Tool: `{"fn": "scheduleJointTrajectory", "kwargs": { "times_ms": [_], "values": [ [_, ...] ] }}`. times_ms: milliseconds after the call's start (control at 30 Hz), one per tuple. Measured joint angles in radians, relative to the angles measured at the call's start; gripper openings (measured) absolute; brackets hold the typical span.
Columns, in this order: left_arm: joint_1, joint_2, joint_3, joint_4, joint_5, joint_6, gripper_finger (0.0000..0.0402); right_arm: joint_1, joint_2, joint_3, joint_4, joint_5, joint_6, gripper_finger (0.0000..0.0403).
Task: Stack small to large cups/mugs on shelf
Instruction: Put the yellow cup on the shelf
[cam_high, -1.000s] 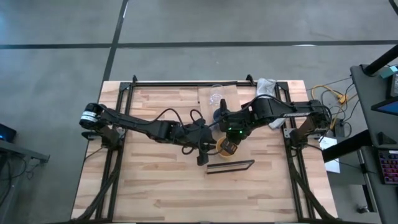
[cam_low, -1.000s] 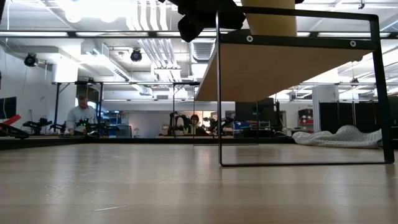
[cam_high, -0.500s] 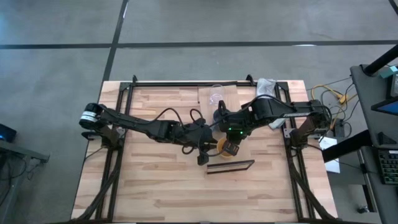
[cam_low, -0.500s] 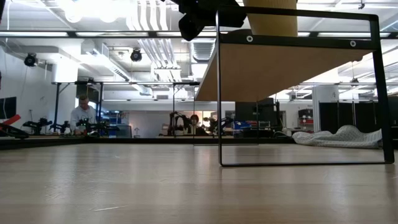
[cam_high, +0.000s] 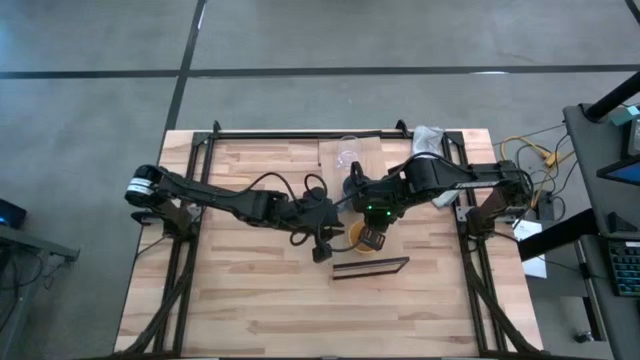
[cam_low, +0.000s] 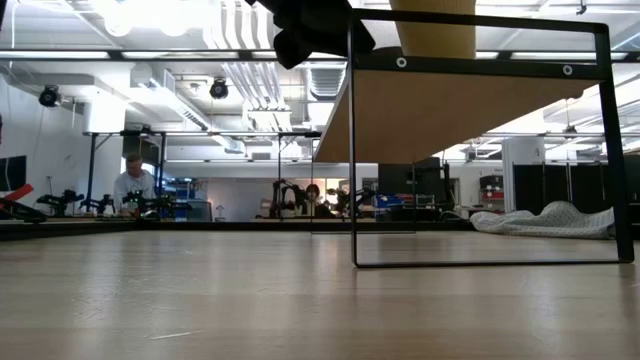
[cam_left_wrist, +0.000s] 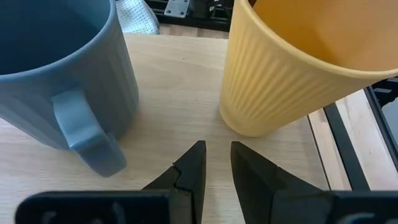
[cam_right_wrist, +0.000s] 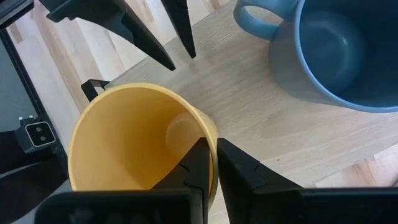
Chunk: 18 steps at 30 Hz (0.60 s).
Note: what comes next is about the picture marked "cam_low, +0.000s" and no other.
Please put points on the yellow plastic cup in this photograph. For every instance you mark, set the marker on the yellow plastic cup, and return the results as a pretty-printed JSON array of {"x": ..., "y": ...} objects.
[{"x": 432, "y": 30}]

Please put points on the black background robot arm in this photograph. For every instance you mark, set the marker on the black background robot arm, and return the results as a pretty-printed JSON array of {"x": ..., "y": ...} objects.
[
  {"x": 285, "y": 195},
  {"x": 102, "y": 204},
  {"x": 60, "y": 200},
  {"x": 345, "y": 197},
  {"x": 160, "y": 205}
]

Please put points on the red shelf unit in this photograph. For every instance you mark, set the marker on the red shelf unit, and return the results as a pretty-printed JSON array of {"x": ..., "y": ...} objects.
[{"x": 491, "y": 195}]

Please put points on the black round ceiling fixture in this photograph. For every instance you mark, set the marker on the black round ceiling fixture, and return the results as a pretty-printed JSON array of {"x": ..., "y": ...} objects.
[
  {"x": 49, "y": 96},
  {"x": 218, "y": 89}
]

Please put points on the wooden box platform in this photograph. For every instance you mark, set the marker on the wooden box platform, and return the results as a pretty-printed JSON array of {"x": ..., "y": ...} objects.
[{"x": 425, "y": 115}]

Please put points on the black cabinet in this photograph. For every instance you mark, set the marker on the black cabinet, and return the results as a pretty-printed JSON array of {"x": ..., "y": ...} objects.
[{"x": 400, "y": 175}]

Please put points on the person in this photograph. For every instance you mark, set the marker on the person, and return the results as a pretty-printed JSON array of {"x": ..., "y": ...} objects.
[
  {"x": 134, "y": 187},
  {"x": 313, "y": 200}
]

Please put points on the blue storage bins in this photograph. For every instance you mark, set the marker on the blue storage bins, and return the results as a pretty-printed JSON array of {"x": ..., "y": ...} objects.
[{"x": 392, "y": 201}]

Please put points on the white pillar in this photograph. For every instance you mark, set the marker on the white pillar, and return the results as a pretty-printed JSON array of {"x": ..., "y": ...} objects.
[{"x": 522, "y": 170}]

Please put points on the grey crumpled cloth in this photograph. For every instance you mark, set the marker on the grey crumpled cloth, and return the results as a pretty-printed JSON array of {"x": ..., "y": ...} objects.
[{"x": 550, "y": 222}]

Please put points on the red bar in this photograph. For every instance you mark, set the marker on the red bar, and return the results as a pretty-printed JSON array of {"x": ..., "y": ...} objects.
[{"x": 17, "y": 192}]

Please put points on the black metal stand frame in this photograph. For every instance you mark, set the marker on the black metal stand frame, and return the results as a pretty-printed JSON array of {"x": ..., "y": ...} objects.
[
  {"x": 279, "y": 170},
  {"x": 92, "y": 165}
]

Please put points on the white ventilation duct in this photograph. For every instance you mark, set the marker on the white ventilation duct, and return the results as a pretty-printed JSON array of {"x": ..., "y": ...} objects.
[{"x": 170, "y": 105}]

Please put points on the black aluminium table frame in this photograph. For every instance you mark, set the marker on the black aluminium table frame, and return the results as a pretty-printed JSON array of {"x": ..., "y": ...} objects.
[{"x": 200, "y": 226}]

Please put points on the black partition wall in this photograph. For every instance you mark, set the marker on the black partition wall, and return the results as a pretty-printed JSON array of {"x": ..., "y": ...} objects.
[{"x": 575, "y": 190}]

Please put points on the black wall monitor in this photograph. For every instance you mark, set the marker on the black wall monitor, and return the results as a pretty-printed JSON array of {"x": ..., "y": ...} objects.
[{"x": 12, "y": 173}]

